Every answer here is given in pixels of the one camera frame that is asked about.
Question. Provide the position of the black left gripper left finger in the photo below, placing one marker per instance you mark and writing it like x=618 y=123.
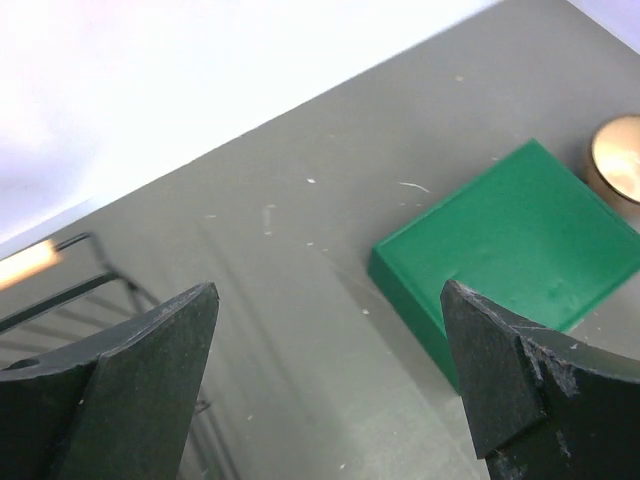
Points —
x=115 y=405

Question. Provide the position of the black wire basket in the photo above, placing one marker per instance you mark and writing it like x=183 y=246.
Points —
x=87 y=308

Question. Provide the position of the beige ceramic bowl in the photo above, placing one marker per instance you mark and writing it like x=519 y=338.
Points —
x=612 y=164

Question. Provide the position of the green jewelry box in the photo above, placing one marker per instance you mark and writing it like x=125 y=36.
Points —
x=526 y=233

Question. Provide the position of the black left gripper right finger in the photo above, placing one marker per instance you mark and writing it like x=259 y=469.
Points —
x=540 y=404

